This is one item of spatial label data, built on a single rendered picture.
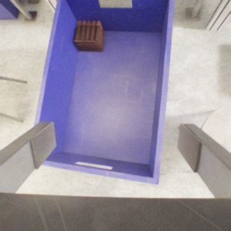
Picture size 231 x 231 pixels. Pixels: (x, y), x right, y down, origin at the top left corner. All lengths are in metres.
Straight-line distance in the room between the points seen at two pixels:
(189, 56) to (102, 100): 0.57
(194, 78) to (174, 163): 0.47
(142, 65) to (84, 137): 0.39
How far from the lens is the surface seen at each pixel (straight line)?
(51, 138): 0.16
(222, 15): 1.07
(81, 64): 0.79
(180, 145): 0.16
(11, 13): 1.41
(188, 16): 1.16
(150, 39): 0.80
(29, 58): 1.24
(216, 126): 0.72
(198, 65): 1.04
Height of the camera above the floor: 0.90
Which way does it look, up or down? 79 degrees down
